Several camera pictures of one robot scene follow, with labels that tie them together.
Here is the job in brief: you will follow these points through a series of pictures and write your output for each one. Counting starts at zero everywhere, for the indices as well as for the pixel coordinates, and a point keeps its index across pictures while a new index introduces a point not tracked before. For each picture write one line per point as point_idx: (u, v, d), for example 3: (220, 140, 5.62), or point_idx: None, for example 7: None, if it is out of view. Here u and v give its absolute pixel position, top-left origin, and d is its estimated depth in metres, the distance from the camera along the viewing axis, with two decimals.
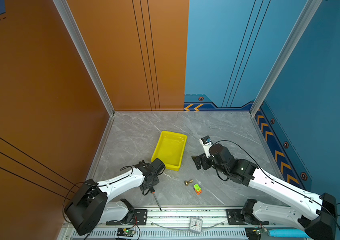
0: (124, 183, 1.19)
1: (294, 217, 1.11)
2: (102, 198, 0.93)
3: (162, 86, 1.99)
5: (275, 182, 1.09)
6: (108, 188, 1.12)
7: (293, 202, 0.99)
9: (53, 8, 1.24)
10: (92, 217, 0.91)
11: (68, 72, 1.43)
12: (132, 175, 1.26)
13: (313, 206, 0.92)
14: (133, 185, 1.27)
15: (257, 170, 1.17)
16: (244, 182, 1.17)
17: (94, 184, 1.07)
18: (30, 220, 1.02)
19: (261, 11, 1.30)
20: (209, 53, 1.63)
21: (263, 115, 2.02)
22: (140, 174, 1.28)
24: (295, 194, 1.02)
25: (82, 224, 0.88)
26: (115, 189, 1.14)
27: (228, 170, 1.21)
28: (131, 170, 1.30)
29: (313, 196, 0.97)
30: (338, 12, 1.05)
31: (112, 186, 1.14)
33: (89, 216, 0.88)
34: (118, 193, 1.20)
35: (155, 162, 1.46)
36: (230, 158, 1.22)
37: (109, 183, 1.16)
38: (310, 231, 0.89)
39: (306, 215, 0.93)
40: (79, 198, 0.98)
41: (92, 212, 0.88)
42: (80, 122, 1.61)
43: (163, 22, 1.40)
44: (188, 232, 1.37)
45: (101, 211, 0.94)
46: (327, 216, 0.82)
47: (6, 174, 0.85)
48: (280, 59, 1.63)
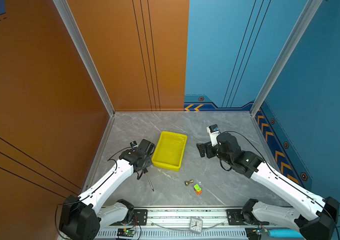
0: (110, 184, 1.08)
1: (290, 217, 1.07)
2: (89, 212, 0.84)
3: (162, 86, 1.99)
5: (280, 178, 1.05)
6: (92, 198, 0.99)
7: (293, 200, 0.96)
9: (54, 8, 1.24)
10: (88, 229, 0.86)
11: (68, 72, 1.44)
12: (118, 170, 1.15)
13: (314, 206, 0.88)
14: (123, 178, 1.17)
15: (263, 164, 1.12)
16: (247, 173, 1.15)
17: (75, 200, 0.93)
18: (30, 220, 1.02)
19: (261, 11, 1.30)
20: (209, 53, 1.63)
21: (263, 115, 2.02)
22: (125, 166, 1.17)
24: (296, 191, 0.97)
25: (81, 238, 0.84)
26: (101, 195, 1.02)
27: (232, 159, 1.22)
28: (115, 165, 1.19)
29: (315, 197, 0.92)
30: (338, 11, 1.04)
31: (97, 192, 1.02)
33: (85, 230, 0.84)
34: (109, 193, 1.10)
35: (142, 144, 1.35)
36: (236, 148, 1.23)
37: (92, 192, 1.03)
38: (305, 230, 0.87)
39: (305, 215, 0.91)
40: (66, 217, 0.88)
41: (85, 226, 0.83)
42: (80, 122, 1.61)
43: (162, 22, 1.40)
44: (188, 232, 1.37)
45: (93, 221, 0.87)
46: (327, 218, 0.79)
47: (7, 174, 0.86)
48: (280, 59, 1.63)
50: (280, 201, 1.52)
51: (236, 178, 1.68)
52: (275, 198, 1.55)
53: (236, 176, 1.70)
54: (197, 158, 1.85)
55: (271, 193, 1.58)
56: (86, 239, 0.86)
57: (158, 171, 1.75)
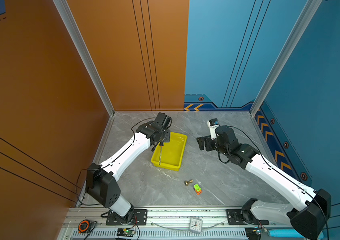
0: (130, 154, 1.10)
1: (284, 211, 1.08)
2: (111, 178, 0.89)
3: (162, 86, 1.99)
5: (272, 169, 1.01)
6: (113, 167, 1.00)
7: (284, 190, 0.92)
9: (54, 8, 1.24)
10: (110, 193, 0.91)
11: (68, 72, 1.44)
12: (135, 143, 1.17)
13: (304, 197, 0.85)
14: (141, 151, 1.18)
15: (257, 155, 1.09)
16: (242, 165, 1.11)
17: (97, 168, 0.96)
18: (30, 219, 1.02)
19: (261, 11, 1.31)
20: (209, 54, 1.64)
21: (263, 115, 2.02)
22: (144, 139, 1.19)
24: (288, 182, 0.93)
25: (104, 201, 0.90)
26: (121, 164, 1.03)
27: (229, 150, 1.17)
28: (133, 138, 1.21)
29: (307, 188, 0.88)
30: (338, 11, 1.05)
31: (117, 162, 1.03)
33: (107, 194, 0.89)
34: (128, 164, 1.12)
35: (158, 118, 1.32)
36: (233, 140, 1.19)
37: (112, 161, 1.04)
38: (296, 222, 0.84)
39: (295, 205, 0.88)
40: (90, 181, 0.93)
41: (107, 191, 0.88)
42: (80, 121, 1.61)
43: (163, 22, 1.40)
44: (188, 232, 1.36)
45: (115, 185, 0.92)
46: (316, 208, 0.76)
47: (7, 174, 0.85)
48: (279, 59, 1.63)
50: (280, 201, 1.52)
51: (236, 178, 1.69)
52: (275, 198, 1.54)
53: (236, 176, 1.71)
54: (197, 158, 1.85)
55: (271, 193, 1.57)
56: (109, 202, 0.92)
57: (158, 171, 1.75)
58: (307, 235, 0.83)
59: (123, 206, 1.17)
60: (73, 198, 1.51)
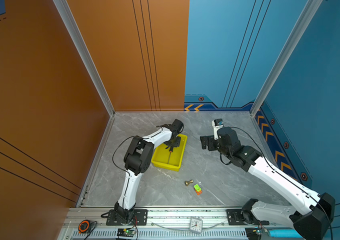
0: (160, 135, 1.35)
1: (286, 213, 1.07)
2: (151, 145, 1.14)
3: (162, 86, 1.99)
5: (276, 172, 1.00)
6: (150, 139, 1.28)
7: (288, 194, 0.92)
9: (53, 8, 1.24)
10: (147, 159, 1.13)
11: (68, 72, 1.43)
12: (164, 129, 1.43)
13: (308, 200, 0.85)
14: (165, 138, 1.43)
15: (261, 158, 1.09)
16: (244, 167, 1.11)
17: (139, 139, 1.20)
18: (30, 219, 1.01)
19: (261, 11, 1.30)
20: (209, 54, 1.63)
21: (263, 115, 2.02)
22: (168, 130, 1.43)
24: (291, 185, 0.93)
25: (141, 165, 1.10)
26: (155, 140, 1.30)
27: (231, 152, 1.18)
28: (161, 127, 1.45)
29: (311, 192, 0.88)
30: (338, 10, 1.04)
31: (153, 137, 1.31)
33: (144, 158, 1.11)
34: (158, 143, 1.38)
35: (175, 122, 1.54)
36: (235, 142, 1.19)
37: (150, 136, 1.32)
38: (299, 225, 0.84)
39: (299, 209, 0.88)
40: (132, 148, 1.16)
41: (146, 155, 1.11)
42: (79, 121, 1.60)
43: (163, 21, 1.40)
44: (188, 232, 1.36)
45: (151, 155, 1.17)
46: (320, 212, 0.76)
47: (6, 174, 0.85)
48: (279, 59, 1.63)
50: (280, 201, 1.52)
51: (236, 178, 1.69)
52: (275, 198, 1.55)
53: (236, 176, 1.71)
54: (197, 158, 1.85)
55: (271, 193, 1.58)
56: (143, 166, 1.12)
57: (158, 171, 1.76)
58: (310, 238, 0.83)
59: (133, 196, 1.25)
60: (73, 198, 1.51)
